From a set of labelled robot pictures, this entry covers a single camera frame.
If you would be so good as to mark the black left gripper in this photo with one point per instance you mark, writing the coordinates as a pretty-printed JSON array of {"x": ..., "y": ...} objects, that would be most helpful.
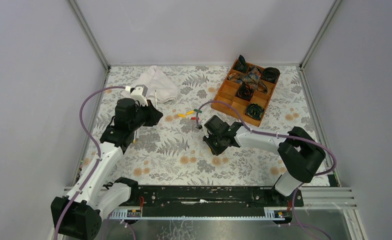
[{"x": 149, "y": 114}]

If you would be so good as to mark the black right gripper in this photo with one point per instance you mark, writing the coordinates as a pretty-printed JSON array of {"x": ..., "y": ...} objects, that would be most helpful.
[{"x": 211, "y": 125}]

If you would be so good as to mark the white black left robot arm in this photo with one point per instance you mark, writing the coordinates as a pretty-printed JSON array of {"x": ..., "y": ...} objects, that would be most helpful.
[{"x": 80, "y": 212}]

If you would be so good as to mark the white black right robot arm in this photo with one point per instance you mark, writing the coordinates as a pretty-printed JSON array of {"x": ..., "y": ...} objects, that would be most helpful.
[{"x": 301, "y": 155}]

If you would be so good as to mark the white crumpled cloth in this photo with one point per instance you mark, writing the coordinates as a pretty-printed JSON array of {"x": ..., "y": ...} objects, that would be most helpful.
[{"x": 155, "y": 79}]

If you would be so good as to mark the dark rolled fabric front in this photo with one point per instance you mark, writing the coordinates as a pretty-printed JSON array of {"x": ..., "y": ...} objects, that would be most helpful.
[{"x": 255, "y": 111}]

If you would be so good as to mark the dark rolled fabric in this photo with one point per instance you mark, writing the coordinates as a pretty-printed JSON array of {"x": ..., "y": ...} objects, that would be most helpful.
[
  {"x": 255, "y": 111},
  {"x": 270, "y": 75},
  {"x": 245, "y": 92}
]

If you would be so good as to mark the dark rolled fabric centre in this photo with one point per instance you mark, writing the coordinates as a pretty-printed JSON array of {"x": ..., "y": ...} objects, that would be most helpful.
[{"x": 245, "y": 92}]

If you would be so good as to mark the wooden compartment tray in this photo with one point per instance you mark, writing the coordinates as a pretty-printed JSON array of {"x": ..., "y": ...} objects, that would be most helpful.
[{"x": 227, "y": 103}]

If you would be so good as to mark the patterned fabric strip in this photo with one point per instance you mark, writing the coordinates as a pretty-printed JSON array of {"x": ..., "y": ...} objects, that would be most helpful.
[{"x": 252, "y": 79}]

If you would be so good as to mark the dark folded fabric back left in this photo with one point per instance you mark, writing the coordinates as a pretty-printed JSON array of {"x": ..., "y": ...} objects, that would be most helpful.
[{"x": 241, "y": 64}]

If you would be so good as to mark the dark rolled fabric back right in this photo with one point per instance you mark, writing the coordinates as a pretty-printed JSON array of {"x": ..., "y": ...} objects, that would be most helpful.
[{"x": 270, "y": 75}]

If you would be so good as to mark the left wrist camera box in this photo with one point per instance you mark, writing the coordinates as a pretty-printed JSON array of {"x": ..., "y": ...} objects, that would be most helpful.
[{"x": 138, "y": 93}]

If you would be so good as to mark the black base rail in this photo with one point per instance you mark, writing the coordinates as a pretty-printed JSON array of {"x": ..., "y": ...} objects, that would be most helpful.
[{"x": 208, "y": 203}]

